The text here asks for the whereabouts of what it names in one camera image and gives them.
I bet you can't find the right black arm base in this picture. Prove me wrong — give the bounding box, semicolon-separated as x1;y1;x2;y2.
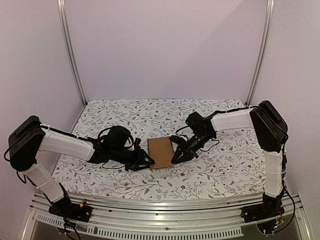
240;191;285;223

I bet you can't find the aluminium front rail frame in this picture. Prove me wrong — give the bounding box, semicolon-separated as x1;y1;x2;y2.
21;192;314;240

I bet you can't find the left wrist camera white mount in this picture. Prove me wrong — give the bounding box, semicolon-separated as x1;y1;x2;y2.
133;137;141;151

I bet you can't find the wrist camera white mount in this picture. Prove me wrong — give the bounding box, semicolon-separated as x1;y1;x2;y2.
169;134;189;145
133;137;141;151

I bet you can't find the floral patterned table mat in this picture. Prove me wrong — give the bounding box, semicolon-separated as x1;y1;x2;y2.
52;99;266;201

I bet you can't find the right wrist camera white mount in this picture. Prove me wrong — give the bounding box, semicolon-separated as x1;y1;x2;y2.
169;134;189;145

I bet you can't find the brown cardboard box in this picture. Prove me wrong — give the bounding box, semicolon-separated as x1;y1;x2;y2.
147;136;175;170

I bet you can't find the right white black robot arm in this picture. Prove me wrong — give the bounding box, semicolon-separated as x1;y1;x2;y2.
169;100;289;198

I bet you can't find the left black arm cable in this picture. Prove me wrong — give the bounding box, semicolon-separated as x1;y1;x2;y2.
97;127;135;171

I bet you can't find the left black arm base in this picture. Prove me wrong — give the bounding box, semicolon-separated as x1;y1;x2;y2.
49;193;93;223

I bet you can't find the left aluminium frame post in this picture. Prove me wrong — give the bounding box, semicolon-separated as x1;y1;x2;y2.
57;0;88;107

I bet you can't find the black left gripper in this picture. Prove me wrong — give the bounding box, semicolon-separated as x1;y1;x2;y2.
110;145;155;172

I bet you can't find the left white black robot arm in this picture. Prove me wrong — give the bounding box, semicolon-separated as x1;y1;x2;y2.
3;115;155;217

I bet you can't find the right aluminium frame post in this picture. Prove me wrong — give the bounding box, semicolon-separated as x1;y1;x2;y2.
245;0;275;106

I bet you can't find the aluminium frame post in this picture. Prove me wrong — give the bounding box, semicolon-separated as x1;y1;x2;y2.
57;0;88;107
245;0;275;106

